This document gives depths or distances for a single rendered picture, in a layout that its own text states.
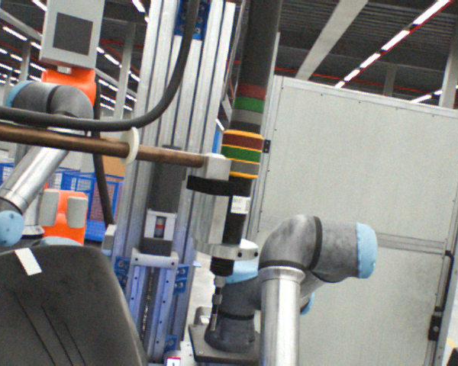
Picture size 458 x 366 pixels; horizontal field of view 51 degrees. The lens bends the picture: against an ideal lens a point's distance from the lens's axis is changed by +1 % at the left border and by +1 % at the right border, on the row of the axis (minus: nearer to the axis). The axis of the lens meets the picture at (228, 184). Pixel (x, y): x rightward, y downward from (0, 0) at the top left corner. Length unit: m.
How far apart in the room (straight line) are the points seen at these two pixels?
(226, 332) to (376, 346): 1.47
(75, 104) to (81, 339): 0.85
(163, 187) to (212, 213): 0.91
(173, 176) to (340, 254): 0.58
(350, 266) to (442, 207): 1.74
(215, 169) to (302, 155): 1.94
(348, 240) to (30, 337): 0.67
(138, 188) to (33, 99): 0.38
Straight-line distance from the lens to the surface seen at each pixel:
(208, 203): 0.48
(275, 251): 0.96
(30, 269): 0.55
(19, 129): 0.37
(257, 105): 0.49
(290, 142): 2.37
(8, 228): 1.10
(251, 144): 0.48
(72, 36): 4.53
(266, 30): 0.50
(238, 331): 1.38
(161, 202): 1.38
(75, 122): 0.39
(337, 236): 1.00
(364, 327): 2.68
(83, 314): 0.54
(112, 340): 0.55
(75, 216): 4.45
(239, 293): 1.36
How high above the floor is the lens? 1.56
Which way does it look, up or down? 3 degrees down
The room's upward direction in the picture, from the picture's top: 9 degrees clockwise
